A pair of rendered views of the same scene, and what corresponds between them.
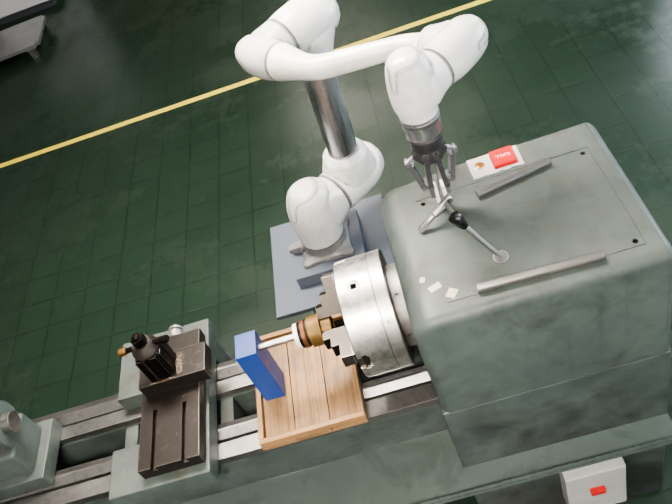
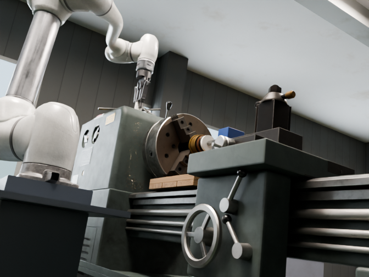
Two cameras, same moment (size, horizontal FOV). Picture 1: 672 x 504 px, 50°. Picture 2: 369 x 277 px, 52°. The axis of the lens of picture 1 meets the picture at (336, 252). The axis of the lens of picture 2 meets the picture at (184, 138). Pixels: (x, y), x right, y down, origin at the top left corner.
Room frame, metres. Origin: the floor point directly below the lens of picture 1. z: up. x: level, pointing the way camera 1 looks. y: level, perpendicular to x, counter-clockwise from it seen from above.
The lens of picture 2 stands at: (2.30, 1.21, 0.68)
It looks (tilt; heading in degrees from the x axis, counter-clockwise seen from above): 15 degrees up; 228
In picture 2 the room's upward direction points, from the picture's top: 8 degrees clockwise
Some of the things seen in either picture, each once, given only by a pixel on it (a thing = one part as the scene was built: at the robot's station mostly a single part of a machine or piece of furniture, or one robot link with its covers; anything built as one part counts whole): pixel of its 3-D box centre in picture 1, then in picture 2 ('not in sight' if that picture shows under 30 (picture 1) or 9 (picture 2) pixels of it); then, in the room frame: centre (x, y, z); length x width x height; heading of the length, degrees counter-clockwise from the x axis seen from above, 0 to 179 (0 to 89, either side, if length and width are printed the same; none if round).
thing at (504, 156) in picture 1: (503, 157); not in sight; (1.33, -0.50, 1.26); 0.06 x 0.06 x 0.02; 80
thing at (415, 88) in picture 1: (414, 80); (146, 49); (1.27, -0.31, 1.64); 0.13 x 0.11 x 0.16; 118
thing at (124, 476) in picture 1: (166, 406); (292, 178); (1.35, 0.65, 0.89); 0.53 x 0.30 x 0.06; 170
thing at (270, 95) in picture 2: (143, 345); (274, 100); (1.38, 0.59, 1.13); 0.08 x 0.08 x 0.03
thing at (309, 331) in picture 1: (316, 330); (200, 145); (1.22, 0.13, 1.08); 0.09 x 0.09 x 0.09; 80
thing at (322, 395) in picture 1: (306, 377); (209, 190); (1.23, 0.23, 0.88); 0.36 x 0.30 x 0.04; 170
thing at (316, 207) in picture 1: (313, 208); (51, 136); (1.79, 0.01, 0.97); 0.18 x 0.16 x 0.22; 118
